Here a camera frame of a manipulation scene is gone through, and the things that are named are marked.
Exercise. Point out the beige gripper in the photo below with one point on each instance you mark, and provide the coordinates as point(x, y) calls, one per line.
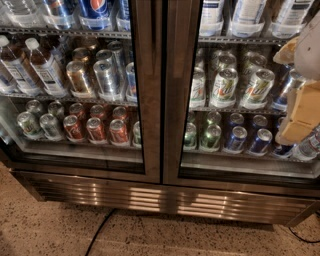
point(309, 55)

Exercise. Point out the fridge glass door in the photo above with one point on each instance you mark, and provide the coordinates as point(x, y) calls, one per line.
point(219, 173)
point(132, 45)

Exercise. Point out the steel fridge base grille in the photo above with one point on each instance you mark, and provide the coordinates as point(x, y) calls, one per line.
point(224, 205)

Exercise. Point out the white green can right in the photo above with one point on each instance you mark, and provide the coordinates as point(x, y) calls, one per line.
point(256, 92)

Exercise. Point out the white green can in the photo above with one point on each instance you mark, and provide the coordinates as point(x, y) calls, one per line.
point(256, 92)
point(222, 94)

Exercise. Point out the blue can lower right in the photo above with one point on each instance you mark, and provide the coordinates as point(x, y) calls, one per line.
point(260, 142)

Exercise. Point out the blue can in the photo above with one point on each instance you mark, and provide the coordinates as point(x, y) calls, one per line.
point(260, 142)
point(235, 142)

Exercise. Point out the white green can centre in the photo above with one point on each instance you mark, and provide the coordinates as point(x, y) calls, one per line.
point(222, 94)

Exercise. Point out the blue can lower left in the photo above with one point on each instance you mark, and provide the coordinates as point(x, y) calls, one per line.
point(235, 142)

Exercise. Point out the green can lower shelf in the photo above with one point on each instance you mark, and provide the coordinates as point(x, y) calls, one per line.
point(210, 139)

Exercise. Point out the red soda can right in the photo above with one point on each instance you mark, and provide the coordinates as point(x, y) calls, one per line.
point(118, 132)

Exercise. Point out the red soda can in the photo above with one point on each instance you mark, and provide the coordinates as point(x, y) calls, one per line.
point(96, 130)
point(118, 132)
point(74, 128)

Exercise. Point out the silver soda can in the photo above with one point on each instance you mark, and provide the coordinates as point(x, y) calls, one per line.
point(108, 81)

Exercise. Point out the red soda can middle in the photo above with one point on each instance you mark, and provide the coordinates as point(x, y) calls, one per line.
point(96, 130)

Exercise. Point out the blue pepsi bottle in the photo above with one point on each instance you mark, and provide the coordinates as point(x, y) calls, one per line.
point(95, 14)

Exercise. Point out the gold soda can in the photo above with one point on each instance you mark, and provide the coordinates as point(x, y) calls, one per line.
point(80, 80)

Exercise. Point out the red soda can left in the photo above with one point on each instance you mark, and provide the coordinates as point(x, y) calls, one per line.
point(74, 128)

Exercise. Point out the brown tea bottle right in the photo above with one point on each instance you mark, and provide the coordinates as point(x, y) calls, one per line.
point(47, 68)

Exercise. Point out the brown tea bottle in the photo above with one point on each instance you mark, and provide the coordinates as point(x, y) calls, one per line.
point(47, 68)
point(17, 63)

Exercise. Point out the green silver can left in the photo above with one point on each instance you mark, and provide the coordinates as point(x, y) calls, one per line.
point(29, 125)

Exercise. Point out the brown tea bottle left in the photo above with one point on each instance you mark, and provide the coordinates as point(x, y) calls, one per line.
point(17, 63)

